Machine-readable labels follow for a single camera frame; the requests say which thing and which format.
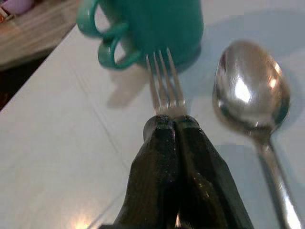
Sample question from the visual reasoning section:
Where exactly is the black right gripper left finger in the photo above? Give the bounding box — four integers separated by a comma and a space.
102, 114, 180, 229

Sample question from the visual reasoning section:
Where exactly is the silver metal spoon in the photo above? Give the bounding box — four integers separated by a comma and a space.
212, 40, 301, 229

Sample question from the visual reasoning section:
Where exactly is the purple object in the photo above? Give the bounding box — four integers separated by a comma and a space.
2, 0, 36, 14

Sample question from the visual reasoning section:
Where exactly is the light blue plate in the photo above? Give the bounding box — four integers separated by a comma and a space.
190, 12, 305, 229

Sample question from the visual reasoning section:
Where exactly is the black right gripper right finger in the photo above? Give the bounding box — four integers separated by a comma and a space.
175, 114, 255, 229

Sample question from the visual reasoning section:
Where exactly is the teal green mug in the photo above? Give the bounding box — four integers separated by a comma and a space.
76, 0, 204, 70

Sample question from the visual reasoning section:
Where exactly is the silver metal fork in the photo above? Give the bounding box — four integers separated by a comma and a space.
145, 48, 188, 117

